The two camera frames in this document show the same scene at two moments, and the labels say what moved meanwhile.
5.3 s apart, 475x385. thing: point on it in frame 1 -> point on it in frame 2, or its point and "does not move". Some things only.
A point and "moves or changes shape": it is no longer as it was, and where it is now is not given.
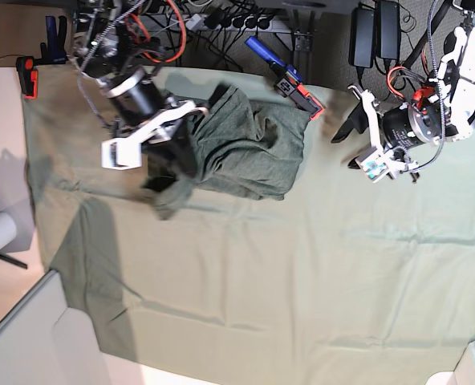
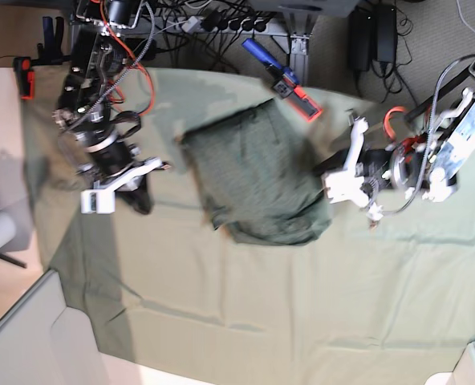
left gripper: [133, 98] -> [111, 157]
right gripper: [402, 127] -> [398, 168]
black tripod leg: [10, 260] does not move
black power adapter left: [362, 35] does not move
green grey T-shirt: [238, 145] moves or changes shape
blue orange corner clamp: [52, 52] does not move
